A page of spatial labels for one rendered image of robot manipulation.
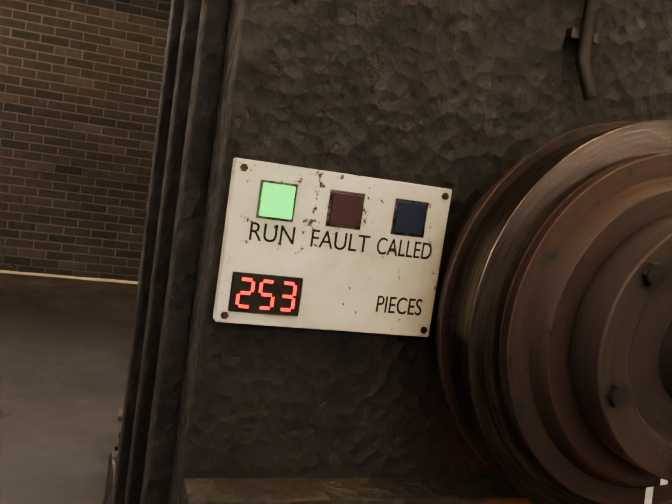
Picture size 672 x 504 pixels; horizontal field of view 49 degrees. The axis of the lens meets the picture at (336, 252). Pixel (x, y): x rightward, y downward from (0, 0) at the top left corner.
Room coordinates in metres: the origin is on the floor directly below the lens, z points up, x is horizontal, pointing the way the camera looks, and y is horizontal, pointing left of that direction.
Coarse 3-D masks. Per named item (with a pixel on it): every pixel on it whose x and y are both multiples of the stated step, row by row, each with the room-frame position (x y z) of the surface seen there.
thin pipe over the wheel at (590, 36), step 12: (588, 0) 0.93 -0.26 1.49; (600, 0) 0.93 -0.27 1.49; (588, 12) 0.92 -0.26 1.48; (588, 24) 0.92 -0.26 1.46; (576, 36) 0.93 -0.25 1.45; (588, 36) 0.92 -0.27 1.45; (588, 48) 0.92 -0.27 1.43; (576, 60) 0.93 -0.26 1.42; (588, 60) 0.92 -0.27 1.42; (588, 72) 0.92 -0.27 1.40; (588, 84) 0.92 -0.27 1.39; (588, 96) 0.92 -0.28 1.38
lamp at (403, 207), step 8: (400, 208) 0.85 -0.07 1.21; (408, 208) 0.85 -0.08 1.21; (416, 208) 0.86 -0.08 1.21; (424, 208) 0.86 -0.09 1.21; (400, 216) 0.85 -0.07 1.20; (408, 216) 0.85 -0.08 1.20; (416, 216) 0.86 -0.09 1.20; (424, 216) 0.86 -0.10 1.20; (400, 224) 0.85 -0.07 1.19; (408, 224) 0.85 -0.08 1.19; (416, 224) 0.86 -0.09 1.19; (400, 232) 0.85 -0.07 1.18; (408, 232) 0.86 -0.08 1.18; (416, 232) 0.86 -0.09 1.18
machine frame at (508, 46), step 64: (192, 0) 1.06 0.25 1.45; (256, 0) 0.81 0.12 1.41; (320, 0) 0.83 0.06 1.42; (384, 0) 0.86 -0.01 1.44; (448, 0) 0.88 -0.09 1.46; (512, 0) 0.91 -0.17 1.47; (576, 0) 0.94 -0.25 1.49; (640, 0) 0.97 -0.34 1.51; (192, 64) 1.07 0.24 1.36; (256, 64) 0.81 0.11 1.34; (320, 64) 0.84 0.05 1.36; (384, 64) 0.86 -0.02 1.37; (448, 64) 0.89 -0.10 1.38; (512, 64) 0.92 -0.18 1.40; (640, 64) 0.98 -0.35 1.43; (192, 128) 0.88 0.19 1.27; (256, 128) 0.82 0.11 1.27; (320, 128) 0.84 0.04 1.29; (384, 128) 0.87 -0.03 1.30; (448, 128) 0.89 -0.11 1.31; (512, 128) 0.92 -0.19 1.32; (576, 128) 0.95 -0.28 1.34; (192, 192) 0.88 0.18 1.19; (192, 256) 0.88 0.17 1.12; (192, 320) 0.87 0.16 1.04; (128, 384) 1.27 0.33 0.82; (192, 384) 0.82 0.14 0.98; (256, 384) 0.83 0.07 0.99; (320, 384) 0.85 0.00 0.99; (384, 384) 0.88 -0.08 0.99; (128, 448) 1.27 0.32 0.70; (192, 448) 0.81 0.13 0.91; (256, 448) 0.83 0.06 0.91; (320, 448) 0.86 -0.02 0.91; (384, 448) 0.89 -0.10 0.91; (448, 448) 0.92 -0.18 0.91
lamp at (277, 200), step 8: (264, 184) 0.80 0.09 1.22; (272, 184) 0.80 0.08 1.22; (264, 192) 0.80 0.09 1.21; (272, 192) 0.80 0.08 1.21; (280, 192) 0.80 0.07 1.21; (288, 192) 0.81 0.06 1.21; (264, 200) 0.80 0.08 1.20; (272, 200) 0.80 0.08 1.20; (280, 200) 0.80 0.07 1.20; (288, 200) 0.81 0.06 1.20; (264, 208) 0.80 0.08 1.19; (272, 208) 0.80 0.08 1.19; (280, 208) 0.80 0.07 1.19; (288, 208) 0.81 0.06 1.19; (272, 216) 0.80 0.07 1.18; (280, 216) 0.80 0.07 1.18; (288, 216) 0.81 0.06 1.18
